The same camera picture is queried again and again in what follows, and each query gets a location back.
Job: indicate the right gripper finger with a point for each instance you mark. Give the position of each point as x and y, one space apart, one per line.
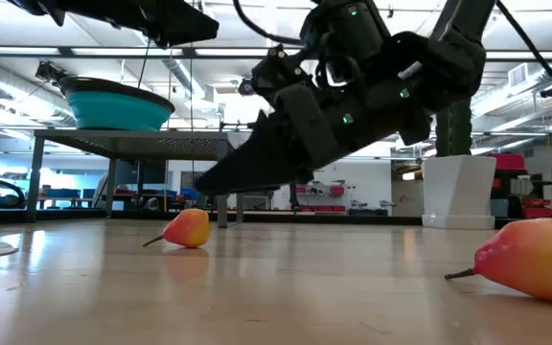
276 153

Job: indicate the small orange toy pear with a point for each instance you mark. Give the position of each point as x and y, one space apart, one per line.
537 259
189 227

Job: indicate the blue bowl with grey rim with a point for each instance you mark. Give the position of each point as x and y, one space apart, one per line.
118 112

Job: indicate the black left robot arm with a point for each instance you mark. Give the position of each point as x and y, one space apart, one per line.
161 19

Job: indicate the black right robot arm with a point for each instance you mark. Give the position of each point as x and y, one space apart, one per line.
463 48

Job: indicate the white shelf with red bins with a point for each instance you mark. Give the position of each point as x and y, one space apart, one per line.
336 191

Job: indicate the white angular plant pot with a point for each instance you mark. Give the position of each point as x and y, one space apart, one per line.
458 191

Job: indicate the rack with red bins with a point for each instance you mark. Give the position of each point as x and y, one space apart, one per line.
508 162

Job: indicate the black overhead light bar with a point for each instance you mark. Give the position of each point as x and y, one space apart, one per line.
65 51

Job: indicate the black round ceiling camera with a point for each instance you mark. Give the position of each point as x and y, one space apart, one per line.
245 87

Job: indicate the black aluminium table frame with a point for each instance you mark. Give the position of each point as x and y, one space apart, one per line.
352 219

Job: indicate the black ceiling-mounted camera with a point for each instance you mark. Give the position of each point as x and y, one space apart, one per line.
48 72

